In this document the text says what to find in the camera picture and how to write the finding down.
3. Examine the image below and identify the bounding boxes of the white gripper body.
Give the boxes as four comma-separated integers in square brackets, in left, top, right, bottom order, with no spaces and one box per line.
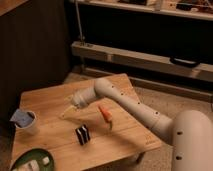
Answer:
[71,89,88,108]

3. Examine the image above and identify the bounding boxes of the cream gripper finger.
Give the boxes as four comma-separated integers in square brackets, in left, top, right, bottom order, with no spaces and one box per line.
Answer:
[60,105,78,119]

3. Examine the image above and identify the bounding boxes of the black and white eraser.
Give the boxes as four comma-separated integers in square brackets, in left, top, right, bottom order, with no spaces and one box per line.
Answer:
[75,124,90,145]

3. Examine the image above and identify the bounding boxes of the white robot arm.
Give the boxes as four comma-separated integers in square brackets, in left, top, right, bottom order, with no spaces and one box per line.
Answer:
[71,78,213,171]

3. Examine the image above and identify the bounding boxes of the low wooden table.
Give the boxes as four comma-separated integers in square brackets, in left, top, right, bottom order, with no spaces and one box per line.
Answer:
[12,80,161,171]

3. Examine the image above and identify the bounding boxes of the orange toy carrot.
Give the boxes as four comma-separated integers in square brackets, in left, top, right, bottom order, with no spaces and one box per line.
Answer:
[98,105,113,129]

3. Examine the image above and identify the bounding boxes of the white cup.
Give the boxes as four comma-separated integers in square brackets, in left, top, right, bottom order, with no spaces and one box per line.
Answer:
[15,111,39,135]

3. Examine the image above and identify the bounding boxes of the blue cloth in cup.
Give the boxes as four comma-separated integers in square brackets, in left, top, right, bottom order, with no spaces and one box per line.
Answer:
[10,109,32,127]

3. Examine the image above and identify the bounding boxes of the green plate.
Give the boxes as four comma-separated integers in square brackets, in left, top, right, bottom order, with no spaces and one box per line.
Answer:
[11,148,55,171]

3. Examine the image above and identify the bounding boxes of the white cube on plate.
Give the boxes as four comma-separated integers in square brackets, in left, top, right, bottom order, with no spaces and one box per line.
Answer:
[42,157,50,165]

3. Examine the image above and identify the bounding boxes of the white block on plate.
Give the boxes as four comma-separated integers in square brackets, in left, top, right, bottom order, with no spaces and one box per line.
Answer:
[27,160,40,171]

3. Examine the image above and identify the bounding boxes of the metal pole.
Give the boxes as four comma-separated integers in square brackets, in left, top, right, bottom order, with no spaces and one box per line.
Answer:
[75,0,85,45]

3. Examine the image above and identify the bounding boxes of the wooden shelf beam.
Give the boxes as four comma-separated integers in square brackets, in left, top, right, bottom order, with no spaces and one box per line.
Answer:
[71,41,213,82]

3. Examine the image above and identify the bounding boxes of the black handle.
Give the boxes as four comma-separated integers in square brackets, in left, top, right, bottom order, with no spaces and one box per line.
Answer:
[169,57,201,68]

